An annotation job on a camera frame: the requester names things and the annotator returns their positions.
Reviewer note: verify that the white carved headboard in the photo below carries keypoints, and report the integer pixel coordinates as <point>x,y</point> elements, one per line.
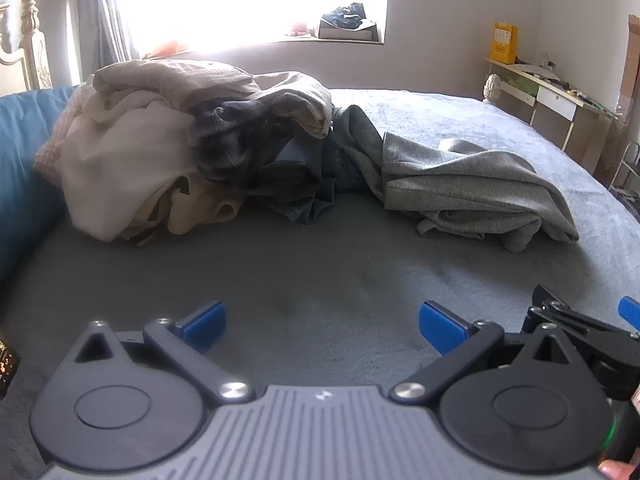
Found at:
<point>30,55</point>

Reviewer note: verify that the pink pot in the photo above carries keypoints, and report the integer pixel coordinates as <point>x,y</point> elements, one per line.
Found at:
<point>300,30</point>

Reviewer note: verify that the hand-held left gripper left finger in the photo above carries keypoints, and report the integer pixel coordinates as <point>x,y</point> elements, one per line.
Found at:
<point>205,325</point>

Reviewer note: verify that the gold black packet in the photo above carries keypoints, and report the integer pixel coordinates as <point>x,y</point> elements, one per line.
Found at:
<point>7,367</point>

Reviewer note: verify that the grey curtain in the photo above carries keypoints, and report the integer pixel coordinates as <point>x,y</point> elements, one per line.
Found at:
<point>110,10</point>

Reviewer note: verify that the grey sweatshirt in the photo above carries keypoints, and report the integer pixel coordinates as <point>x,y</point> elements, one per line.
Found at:
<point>460,185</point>

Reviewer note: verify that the grey bed blanket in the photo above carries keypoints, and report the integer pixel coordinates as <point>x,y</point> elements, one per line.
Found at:
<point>310,270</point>

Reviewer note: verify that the pink checked cloth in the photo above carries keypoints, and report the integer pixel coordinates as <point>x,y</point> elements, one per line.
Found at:
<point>55,150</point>

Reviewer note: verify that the cream garment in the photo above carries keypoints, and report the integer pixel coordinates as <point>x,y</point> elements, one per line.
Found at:
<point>125,170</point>

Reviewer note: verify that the metal shoe rack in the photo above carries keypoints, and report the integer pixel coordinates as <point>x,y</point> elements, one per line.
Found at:
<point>627,170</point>

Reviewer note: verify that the navy garment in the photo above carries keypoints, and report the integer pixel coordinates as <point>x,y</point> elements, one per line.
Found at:
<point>300,160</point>

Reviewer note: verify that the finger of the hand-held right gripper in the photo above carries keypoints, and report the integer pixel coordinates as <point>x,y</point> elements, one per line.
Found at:
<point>580,320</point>
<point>631,312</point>

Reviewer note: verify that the yellow box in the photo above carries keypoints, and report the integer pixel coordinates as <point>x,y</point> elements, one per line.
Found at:
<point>504,42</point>

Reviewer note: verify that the white carved bedpost finial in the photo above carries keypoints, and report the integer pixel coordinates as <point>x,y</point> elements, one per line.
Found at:
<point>492,87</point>

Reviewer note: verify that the cardboard shoe box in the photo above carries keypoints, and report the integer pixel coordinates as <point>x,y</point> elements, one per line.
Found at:
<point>350,32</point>

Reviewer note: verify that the blue puffer jacket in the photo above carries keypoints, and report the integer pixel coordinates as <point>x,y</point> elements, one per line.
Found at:
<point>22,170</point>

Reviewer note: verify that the orange bag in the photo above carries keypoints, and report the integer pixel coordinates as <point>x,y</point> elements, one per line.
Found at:
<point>162,49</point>

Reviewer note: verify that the pale wooden desk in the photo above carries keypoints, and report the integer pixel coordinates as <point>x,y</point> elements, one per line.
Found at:
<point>555,100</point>

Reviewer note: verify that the tall cardboard box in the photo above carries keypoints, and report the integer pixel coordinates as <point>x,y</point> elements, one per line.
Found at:
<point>631,65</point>

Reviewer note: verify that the dark plaid shirt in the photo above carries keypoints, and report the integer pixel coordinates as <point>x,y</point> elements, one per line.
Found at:
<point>235,135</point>

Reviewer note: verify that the bright window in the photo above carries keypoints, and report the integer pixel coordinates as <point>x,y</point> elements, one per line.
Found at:
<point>225,0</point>

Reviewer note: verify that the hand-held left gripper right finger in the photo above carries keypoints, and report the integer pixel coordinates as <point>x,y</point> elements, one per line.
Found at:
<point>442,327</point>

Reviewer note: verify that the person's right hand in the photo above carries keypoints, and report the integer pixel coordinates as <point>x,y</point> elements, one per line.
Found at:
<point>620,471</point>

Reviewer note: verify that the scattered papers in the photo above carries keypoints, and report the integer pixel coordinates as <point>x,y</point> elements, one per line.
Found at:
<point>537,71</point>

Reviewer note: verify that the dark sneakers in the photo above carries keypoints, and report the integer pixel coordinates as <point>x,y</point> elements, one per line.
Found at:
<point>345,14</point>

